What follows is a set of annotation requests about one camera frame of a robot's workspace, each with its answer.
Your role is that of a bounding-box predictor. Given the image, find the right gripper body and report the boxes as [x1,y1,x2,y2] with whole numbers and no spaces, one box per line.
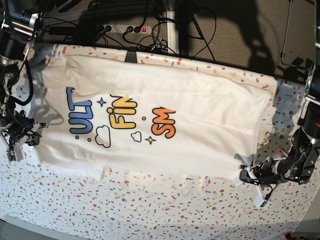
[0,114,41,147]

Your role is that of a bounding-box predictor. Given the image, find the white power strip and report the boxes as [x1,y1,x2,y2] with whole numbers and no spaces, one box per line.
[97,24,152,35]

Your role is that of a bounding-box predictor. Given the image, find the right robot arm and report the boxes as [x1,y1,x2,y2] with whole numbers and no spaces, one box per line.
[0,0,48,162]

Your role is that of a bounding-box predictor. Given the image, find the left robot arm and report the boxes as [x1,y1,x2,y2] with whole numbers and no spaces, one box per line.
[239,26,320,208]

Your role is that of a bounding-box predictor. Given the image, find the white printed T-shirt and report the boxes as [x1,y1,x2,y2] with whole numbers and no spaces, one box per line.
[37,55,271,183]

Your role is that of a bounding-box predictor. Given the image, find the black table clamp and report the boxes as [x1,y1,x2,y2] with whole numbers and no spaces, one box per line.
[124,50,138,63]

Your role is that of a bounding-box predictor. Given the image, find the white table leg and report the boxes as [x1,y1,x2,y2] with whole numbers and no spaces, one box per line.
[166,10,179,55]

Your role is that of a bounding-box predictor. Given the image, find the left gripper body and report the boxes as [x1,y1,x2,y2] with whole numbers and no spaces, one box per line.
[253,158,287,183]

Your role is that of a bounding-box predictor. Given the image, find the black cables on floor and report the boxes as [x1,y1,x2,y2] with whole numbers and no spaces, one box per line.
[24,7,218,63]

